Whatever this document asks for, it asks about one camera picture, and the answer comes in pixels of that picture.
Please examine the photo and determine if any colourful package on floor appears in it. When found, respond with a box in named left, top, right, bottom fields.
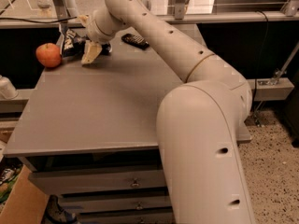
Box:
left=0, top=165, right=22, bottom=203

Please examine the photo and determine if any red apple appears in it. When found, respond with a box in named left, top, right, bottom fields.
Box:
left=36, top=43, right=62, bottom=68

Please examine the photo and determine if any black snack bar wrapper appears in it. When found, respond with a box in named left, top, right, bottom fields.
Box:
left=121, top=34, right=150, bottom=49

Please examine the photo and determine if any middle grey drawer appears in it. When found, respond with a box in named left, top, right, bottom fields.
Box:
left=59, top=191, right=171, bottom=213

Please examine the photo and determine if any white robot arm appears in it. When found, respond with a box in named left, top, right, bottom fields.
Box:
left=79, top=0, right=256, bottom=224

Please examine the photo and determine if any grey drawer cabinet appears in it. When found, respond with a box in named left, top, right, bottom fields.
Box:
left=3, top=23, right=252, bottom=224

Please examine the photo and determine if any grey metal rail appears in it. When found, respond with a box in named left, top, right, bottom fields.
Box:
left=0, top=11, right=299, bottom=29

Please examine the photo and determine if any bottom grey drawer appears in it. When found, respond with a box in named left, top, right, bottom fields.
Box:
left=78, top=208, right=176, bottom=224

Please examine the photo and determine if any grey drawer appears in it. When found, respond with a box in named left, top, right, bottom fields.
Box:
left=78, top=208, right=176, bottom=224
left=59, top=191, right=171, bottom=213
left=29, top=165, right=166, bottom=195

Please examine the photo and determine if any black cable on rail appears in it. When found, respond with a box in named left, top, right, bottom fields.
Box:
left=0, top=14, right=85, bottom=24

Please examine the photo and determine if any white cylinder at left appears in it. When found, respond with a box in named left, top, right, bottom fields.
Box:
left=0, top=76, right=18, bottom=99

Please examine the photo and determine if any top grey drawer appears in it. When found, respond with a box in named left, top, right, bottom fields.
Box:
left=29, top=165, right=166, bottom=195

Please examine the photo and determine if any cardboard box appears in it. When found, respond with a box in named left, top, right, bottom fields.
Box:
left=0, top=166, right=50, bottom=224

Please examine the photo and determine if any blue chip bag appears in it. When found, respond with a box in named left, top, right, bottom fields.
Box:
left=59, top=25, right=112, bottom=57

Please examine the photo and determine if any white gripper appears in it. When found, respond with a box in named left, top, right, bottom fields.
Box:
left=77, top=10, right=115, bottom=64

